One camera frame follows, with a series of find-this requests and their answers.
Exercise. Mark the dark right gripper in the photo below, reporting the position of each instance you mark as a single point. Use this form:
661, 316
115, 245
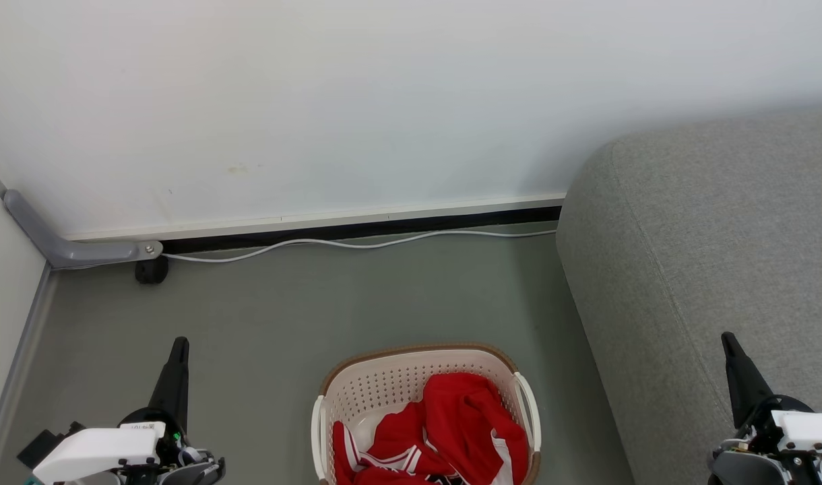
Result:
765, 417

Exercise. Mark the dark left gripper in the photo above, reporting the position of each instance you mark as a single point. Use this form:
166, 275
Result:
156, 416

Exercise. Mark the red white striped garment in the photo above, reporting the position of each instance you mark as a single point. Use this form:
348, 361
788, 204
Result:
397, 444

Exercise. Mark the red shorts with white trim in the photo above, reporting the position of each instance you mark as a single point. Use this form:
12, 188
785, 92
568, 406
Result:
471, 417

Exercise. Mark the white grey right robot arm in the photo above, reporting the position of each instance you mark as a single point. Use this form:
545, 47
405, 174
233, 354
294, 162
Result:
754, 468

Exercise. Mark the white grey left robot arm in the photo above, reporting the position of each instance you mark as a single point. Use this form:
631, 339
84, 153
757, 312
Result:
182, 471

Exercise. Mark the grey fabric sofa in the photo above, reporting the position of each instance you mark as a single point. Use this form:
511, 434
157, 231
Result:
707, 256

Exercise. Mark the black caster wheel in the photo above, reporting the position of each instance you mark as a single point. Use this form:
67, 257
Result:
152, 270

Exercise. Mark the grey metal support leg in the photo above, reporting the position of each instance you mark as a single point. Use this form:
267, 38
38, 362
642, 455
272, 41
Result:
67, 250

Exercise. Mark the white perforated laundry basket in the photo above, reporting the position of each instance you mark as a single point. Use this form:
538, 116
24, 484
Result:
384, 384

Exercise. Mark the white black baseboard strip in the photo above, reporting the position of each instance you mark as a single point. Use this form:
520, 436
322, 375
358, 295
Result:
357, 224

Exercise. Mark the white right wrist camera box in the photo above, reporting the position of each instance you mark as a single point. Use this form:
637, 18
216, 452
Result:
812, 428

